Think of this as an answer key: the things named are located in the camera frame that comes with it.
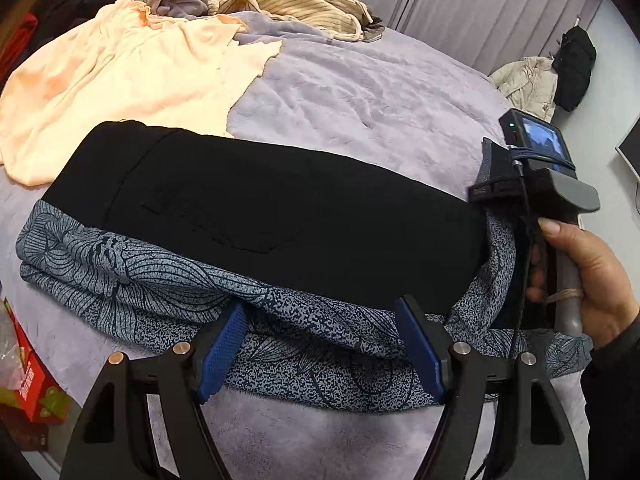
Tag peach orange cloth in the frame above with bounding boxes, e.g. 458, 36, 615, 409
1, 0, 282, 186

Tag cream puffer jacket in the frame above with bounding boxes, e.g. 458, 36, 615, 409
489, 56, 558, 122

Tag mauve grey garment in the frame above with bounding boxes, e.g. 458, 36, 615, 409
138, 0, 219, 20

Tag red garment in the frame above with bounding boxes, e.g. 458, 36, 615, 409
0, 13, 38, 79

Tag person right hand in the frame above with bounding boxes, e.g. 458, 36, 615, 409
538, 218, 639, 349

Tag right forearm black sleeve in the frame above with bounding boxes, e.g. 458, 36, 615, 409
580, 321, 640, 479

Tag wall mounted monitor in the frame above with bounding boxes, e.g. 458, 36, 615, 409
616, 118, 640, 181

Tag black hanging jacket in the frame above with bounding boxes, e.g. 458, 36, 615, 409
552, 25, 597, 112

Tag black pants with patterned lining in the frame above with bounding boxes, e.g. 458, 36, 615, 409
16, 122, 590, 413

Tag red cardboard box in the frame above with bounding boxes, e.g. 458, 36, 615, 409
1, 298, 72, 452

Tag tan striped garment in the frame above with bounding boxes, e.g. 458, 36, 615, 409
213, 0, 385, 42

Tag lavender plush bed blanket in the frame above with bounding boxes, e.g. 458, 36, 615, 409
1, 12, 508, 479

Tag black clothes pile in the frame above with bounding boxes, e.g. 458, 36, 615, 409
17, 0, 117, 64

